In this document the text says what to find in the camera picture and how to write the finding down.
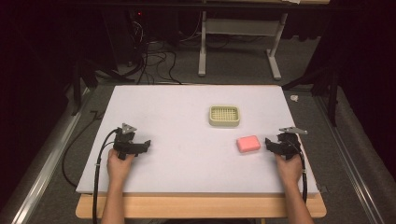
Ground person's left hand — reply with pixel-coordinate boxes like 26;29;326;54
106;147;136;185

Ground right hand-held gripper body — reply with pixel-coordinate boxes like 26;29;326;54
276;125;309;161

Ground person's right hand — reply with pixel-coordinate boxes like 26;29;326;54
275;153;304;189

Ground tangle of black floor cables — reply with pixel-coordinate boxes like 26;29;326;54
92;8;204;86

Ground pink sponge block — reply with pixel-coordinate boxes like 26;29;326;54
235;134;262;154

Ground white metal desk frame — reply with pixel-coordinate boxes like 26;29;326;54
197;10;290;81

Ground wooden table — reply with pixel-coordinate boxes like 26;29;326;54
75;191;328;219

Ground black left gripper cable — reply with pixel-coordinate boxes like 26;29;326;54
92;128;120;224

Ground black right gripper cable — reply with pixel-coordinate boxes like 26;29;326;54
288;139;309;203

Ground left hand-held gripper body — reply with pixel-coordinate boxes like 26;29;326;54
112;122;140;161

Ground white foam mat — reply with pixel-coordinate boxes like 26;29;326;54
75;84;320;196

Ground cream soap dish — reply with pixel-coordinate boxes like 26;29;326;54
207;105;241;128

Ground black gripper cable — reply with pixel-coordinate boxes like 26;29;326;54
288;139;309;203
92;128;120;224

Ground black stand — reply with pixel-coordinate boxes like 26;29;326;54
281;66;340;128

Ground thin black floor cable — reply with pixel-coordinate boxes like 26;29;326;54
61;109;106;189

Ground aluminium rail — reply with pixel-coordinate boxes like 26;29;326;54
6;87;94;224
312;92;387;224

